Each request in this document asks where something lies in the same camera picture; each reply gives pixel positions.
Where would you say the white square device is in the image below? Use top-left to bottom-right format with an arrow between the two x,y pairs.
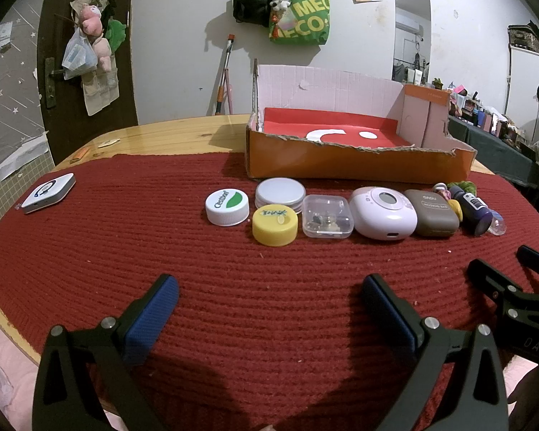
20,172 -> 76,214

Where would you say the wall mirror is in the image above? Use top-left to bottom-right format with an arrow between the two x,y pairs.
392,0 -> 432,86

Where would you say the table with dark cloth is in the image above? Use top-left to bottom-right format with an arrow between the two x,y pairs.
449,114 -> 539,198

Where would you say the green plush toy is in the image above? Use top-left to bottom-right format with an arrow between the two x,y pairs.
104,18 -> 129,50

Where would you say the dark blue bottle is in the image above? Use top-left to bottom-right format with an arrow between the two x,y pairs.
449,184 -> 492,237

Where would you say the red knitted mat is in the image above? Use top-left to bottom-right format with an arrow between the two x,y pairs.
0,153 -> 539,431

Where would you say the pale pink plush toy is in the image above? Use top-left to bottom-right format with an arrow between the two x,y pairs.
92,36 -> 113,71

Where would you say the translucent plastic bag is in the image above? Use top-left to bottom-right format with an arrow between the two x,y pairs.
62,31 -> 98,80

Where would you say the orange-handled mop stick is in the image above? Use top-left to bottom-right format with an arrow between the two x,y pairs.
216,33 -> 235,115

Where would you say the grey starry curtain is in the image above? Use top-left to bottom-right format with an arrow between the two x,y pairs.
0,0 -> 50,189

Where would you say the grey-brown rounded case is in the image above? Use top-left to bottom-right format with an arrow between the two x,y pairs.
403,189 -> 460,238

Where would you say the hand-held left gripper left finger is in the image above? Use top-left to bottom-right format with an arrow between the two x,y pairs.
32,274 -> 180,431

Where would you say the pink stick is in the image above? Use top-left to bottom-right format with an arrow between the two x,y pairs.
225,67 -> 235,115

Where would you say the orange cardboard box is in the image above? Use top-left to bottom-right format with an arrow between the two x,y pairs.
245,64 -> 477,180

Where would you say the yellow round jar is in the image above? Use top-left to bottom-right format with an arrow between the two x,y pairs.
252,204 -> 299,247

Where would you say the white round device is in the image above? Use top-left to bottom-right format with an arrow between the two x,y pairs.
349,186 -> 418,240

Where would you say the white cap with green label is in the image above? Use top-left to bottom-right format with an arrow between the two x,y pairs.
205,187 -> 251,226

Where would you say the green tote bag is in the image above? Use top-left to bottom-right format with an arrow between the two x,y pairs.
268,0 -> 332,46

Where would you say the metal door handle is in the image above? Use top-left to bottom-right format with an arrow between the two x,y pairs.
44,57 -> 66,108

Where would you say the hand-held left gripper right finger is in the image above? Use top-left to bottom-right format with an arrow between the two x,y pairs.
360,274 -> 509,431

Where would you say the clear plastic case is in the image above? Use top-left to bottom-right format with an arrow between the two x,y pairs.
302,194 -> 355,238

